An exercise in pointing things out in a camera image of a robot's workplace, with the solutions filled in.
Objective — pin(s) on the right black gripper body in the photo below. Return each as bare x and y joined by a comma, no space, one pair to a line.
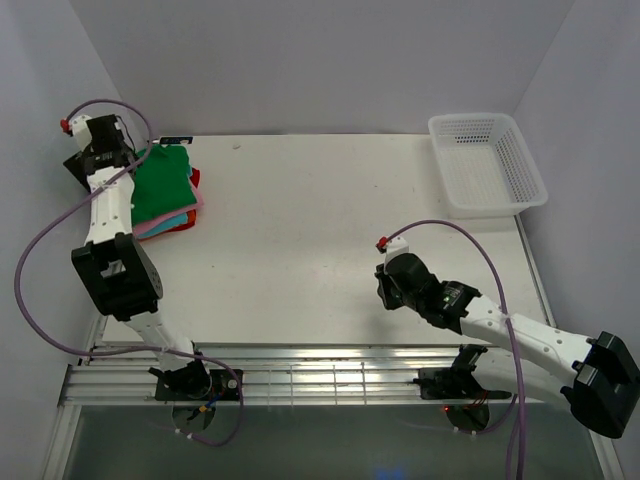
392,298

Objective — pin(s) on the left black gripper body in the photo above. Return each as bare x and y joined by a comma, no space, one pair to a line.
77,162

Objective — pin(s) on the green t shirt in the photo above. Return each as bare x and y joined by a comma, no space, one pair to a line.
162,184

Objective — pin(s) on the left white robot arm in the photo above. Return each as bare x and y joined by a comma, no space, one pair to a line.
119,276

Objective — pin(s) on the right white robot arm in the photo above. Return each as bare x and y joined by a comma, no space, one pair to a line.
595,378

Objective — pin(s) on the blue label sticker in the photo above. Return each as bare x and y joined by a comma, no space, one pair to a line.
176,140

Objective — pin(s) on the red folded t shirt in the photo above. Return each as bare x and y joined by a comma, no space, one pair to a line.
195,177

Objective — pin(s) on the light blue folded t shirt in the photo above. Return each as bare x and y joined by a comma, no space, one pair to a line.
162,227

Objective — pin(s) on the orange folded t shirt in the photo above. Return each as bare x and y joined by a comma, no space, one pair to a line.
184,221

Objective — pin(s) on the white plastic basket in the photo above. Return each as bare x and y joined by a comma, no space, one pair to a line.
485,166

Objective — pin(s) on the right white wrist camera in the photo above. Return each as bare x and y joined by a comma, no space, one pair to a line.
392,247

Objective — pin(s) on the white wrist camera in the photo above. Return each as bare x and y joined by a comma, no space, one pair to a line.
392,247
78,129

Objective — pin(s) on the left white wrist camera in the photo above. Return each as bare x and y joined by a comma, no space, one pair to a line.
78,129

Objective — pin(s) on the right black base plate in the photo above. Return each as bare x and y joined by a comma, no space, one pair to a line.
454,384

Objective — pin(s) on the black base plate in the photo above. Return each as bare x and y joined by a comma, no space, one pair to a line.
454,384
223,387

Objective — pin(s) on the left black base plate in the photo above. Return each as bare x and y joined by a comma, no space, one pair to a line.
223,387

